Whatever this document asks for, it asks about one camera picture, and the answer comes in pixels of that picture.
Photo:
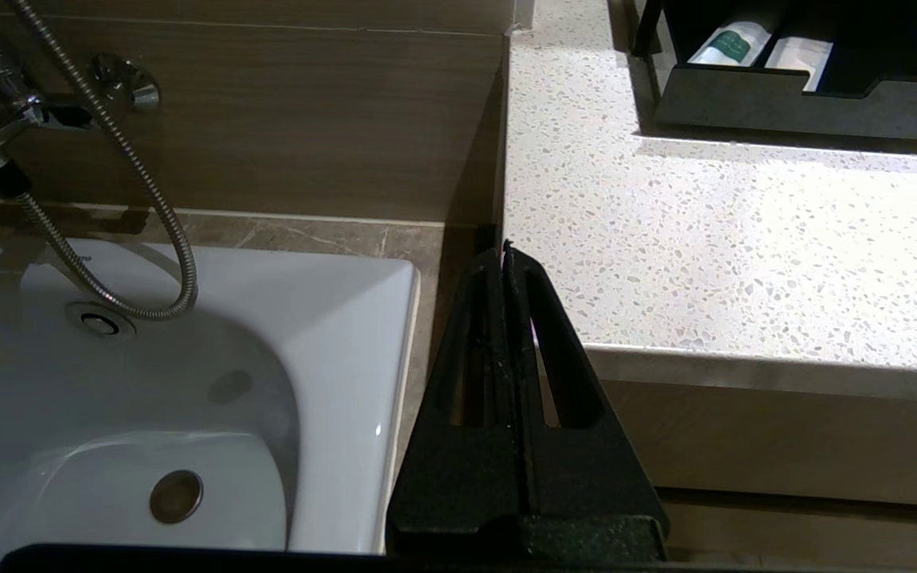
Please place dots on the beige flat packet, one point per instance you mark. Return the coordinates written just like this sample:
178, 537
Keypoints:
801, 60

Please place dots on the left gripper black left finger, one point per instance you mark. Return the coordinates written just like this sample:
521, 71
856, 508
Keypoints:
442, 493

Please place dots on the wooden vanity cabinet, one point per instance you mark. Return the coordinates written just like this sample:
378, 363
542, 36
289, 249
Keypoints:
785, 446

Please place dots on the white bathtub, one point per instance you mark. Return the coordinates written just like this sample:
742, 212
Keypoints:
307, 358

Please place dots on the white tube packet green label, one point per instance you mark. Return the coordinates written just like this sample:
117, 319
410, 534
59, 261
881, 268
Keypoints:
733, 44

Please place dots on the black box drawer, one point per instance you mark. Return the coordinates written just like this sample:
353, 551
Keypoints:
785, 107

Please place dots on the bathtub drain plug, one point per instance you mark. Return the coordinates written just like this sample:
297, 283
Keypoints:
176, 496

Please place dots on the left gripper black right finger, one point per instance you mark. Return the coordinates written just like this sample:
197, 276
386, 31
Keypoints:
594, 493

